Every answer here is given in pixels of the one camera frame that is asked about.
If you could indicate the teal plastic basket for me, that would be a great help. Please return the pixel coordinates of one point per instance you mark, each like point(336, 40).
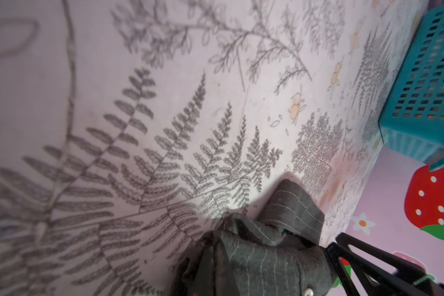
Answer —
point(412, 120)

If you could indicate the dark grey pinstripe shirt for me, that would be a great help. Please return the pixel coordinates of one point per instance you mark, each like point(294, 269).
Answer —
point(278, 253)

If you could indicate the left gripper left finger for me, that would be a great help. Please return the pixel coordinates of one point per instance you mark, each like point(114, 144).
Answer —
point(203, 269)

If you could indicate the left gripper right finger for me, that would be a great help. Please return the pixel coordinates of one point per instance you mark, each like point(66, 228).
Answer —
point(408, 280)

